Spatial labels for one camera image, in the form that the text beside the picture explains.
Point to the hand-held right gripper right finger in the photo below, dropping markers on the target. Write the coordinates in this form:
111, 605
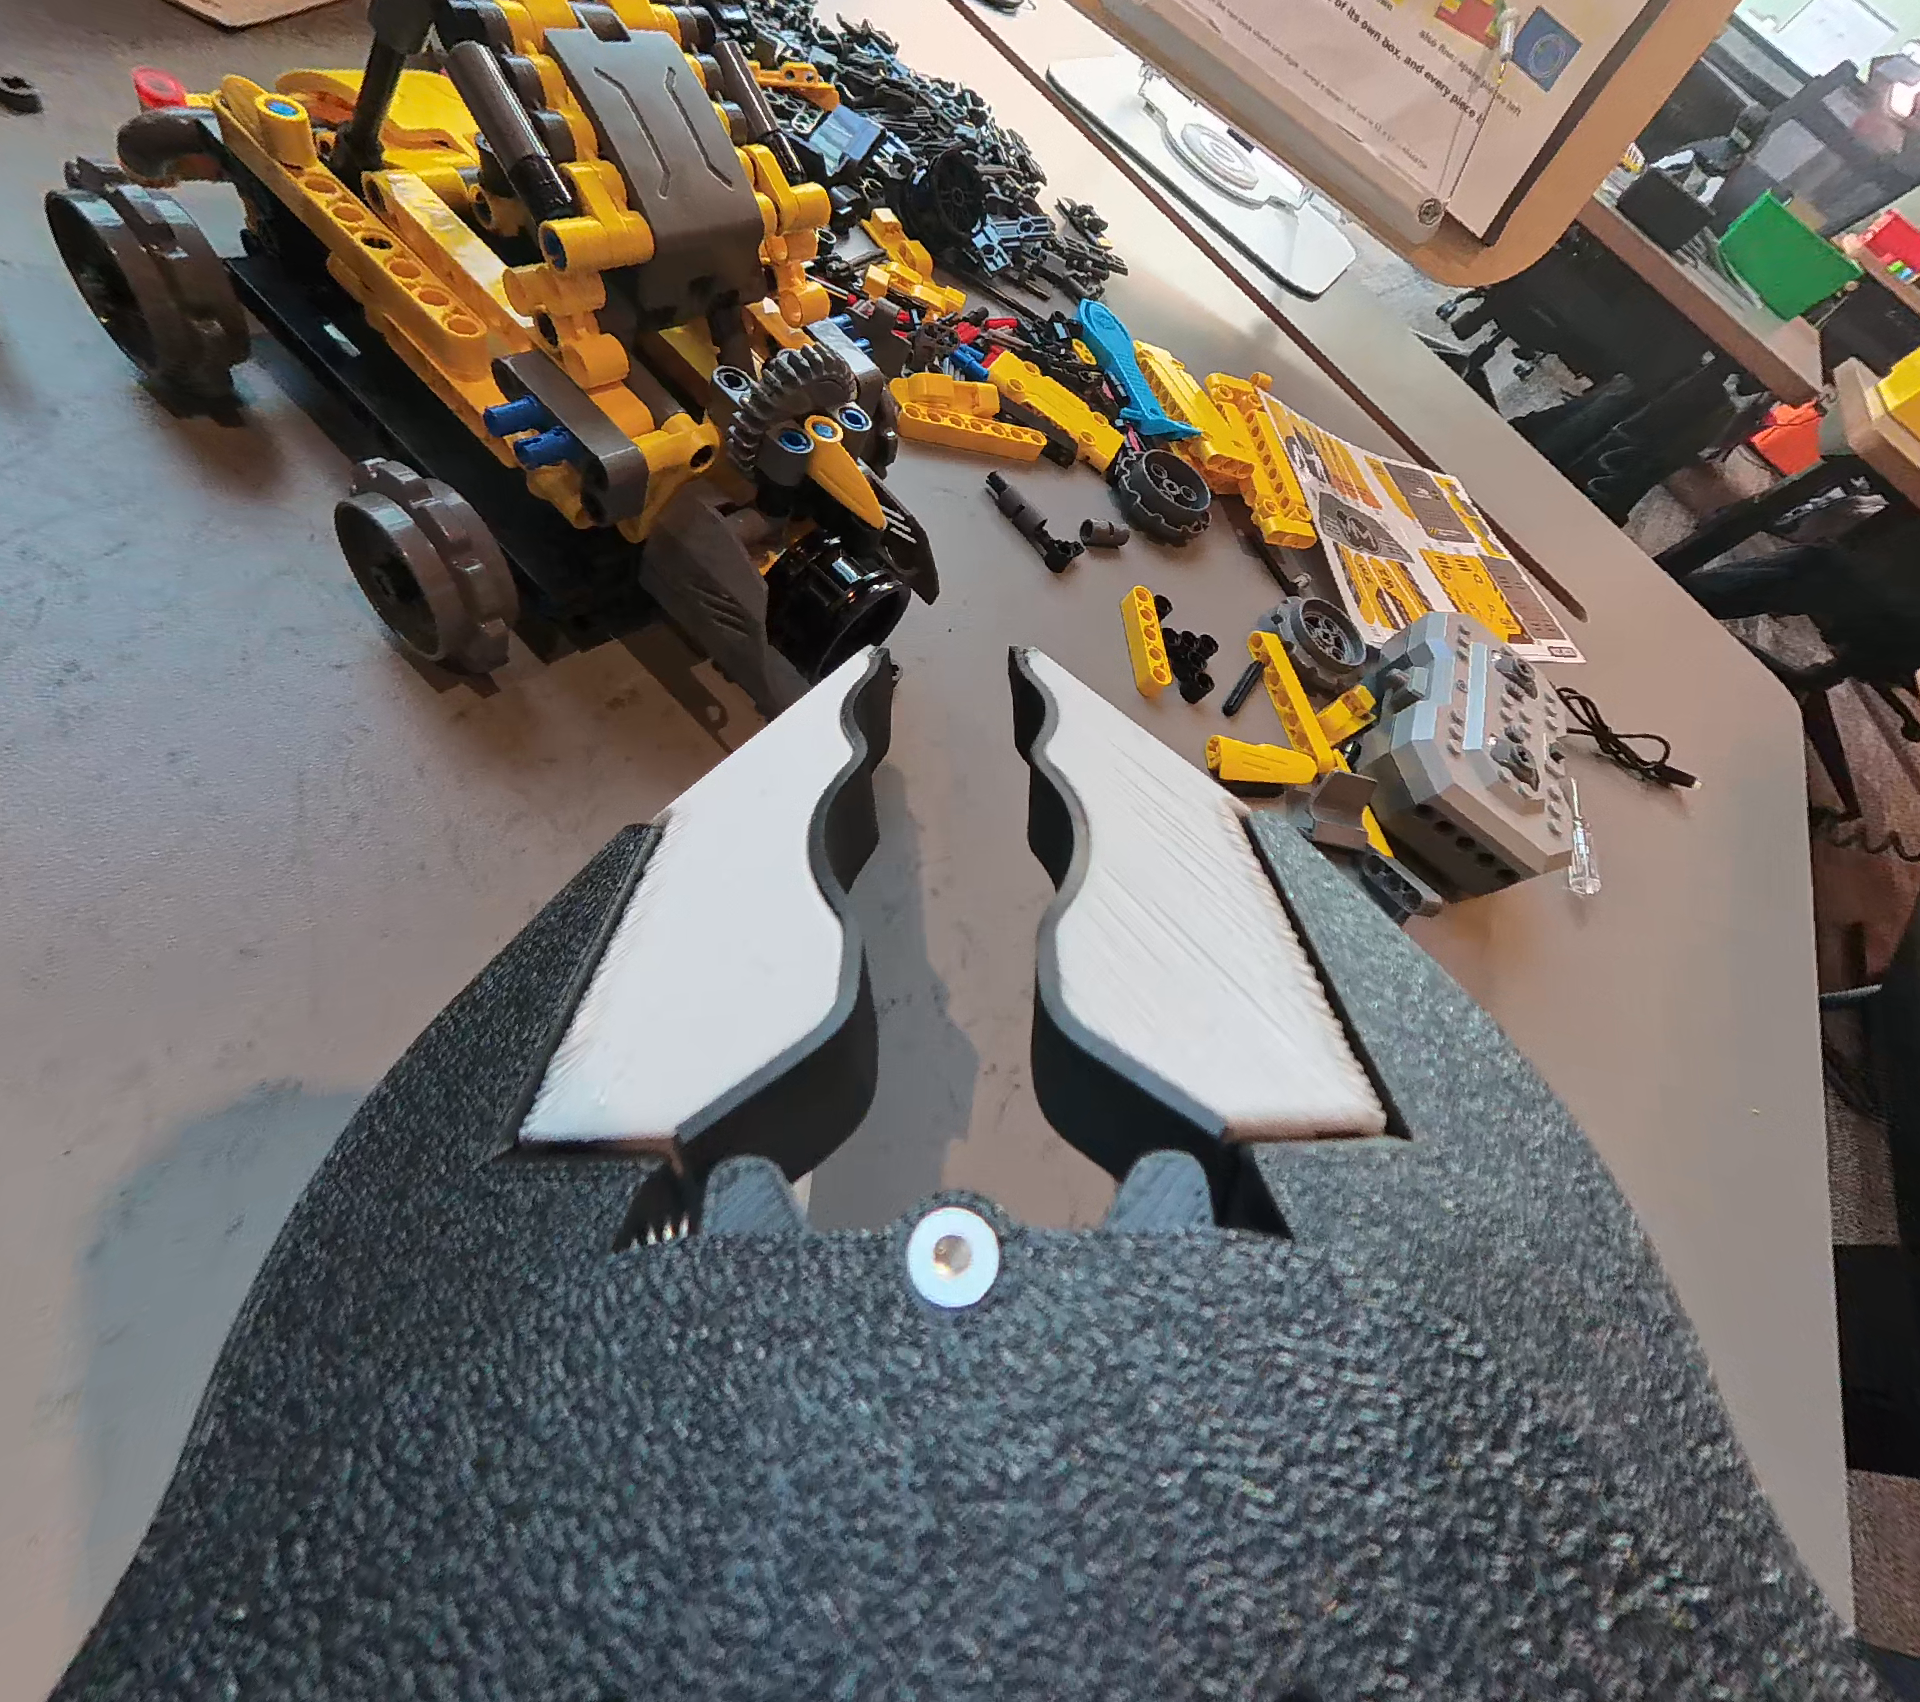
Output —
1201, 967

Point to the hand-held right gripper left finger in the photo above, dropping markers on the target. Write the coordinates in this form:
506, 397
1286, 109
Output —
720, 967

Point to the grey desk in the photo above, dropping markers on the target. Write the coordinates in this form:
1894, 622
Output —
224, 833

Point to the grey curved panel piece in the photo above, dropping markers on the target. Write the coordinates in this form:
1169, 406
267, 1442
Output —
1335, 810

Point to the yellow wedge panel piece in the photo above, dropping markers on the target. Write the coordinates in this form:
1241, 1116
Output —
1261, 763

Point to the short black axle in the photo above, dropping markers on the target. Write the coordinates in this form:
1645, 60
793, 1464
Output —
1244, 686

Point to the long yellow holed beam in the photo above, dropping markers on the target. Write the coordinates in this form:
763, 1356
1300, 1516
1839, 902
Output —
1293, 697

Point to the yellow angled brick piece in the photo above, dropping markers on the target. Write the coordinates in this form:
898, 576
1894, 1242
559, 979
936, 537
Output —
1346, 713

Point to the cluster of black connectors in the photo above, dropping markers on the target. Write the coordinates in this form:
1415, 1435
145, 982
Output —
1192, 666

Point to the short yellow holed beam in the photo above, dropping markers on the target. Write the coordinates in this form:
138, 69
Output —
1144, 643

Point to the grey toy control hub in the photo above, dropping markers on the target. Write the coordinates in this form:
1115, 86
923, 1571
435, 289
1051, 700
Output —
1454, 756

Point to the grey toy wheel hub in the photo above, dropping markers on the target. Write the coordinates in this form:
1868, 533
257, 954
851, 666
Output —
1160, 499
1321, 644

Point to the black clip connector piece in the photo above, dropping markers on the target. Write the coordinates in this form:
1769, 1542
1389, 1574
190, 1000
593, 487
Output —
1028, 517

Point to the yellow grey sticker sheet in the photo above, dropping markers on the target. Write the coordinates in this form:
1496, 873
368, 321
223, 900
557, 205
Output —
1424, 533

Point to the grey table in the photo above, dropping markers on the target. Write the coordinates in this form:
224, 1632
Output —
1350, 382

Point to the blue brick separator tool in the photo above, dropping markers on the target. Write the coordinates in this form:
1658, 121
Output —
1125, 367

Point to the black office chair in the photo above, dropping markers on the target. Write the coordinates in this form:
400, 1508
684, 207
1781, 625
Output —
1651, 413

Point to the yellow toy brick vehicle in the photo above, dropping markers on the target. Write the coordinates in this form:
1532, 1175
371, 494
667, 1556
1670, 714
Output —
450, 277

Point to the sign board on stand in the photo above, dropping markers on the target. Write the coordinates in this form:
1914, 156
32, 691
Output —
1500, 246

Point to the white stand base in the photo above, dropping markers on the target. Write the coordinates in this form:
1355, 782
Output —
1140, 143

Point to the wooden table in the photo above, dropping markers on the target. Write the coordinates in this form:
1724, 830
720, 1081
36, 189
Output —
1694, 292

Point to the green plastic bin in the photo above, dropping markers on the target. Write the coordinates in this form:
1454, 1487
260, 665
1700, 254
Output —
1785, 254

